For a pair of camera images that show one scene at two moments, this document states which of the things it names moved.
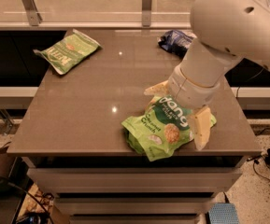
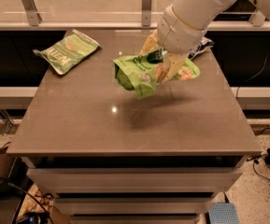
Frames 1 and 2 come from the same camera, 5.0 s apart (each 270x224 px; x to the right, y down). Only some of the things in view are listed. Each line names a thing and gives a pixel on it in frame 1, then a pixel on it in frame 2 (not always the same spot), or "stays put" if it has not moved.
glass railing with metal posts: [91, 7] stays put
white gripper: [191, 91] to [178, 35]
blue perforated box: [223, 213] stays put
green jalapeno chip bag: [68, 51] stays put
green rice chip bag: [162, 128] to [140, 75]
